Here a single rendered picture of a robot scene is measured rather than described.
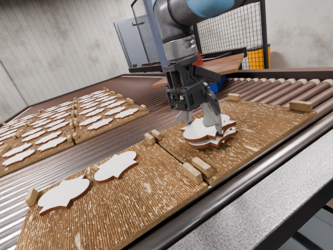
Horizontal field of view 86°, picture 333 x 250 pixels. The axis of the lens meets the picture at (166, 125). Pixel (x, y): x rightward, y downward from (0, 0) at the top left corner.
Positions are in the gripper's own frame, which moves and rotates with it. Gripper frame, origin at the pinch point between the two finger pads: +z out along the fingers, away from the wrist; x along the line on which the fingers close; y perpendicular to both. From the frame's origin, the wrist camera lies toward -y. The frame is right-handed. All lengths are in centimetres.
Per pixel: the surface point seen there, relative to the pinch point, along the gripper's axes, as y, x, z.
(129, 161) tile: 19.4, -15.0, 4.2
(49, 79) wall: -42, -498, -32
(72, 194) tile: 36.0, -17.5, 4.2
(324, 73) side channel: -65, 14, 5
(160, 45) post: -114, -146, -26
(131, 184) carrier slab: 23.9, -6.6, 5.4
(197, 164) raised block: 11.5, 6.2, 3.0
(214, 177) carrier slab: 11.1, 10.2, 5.4
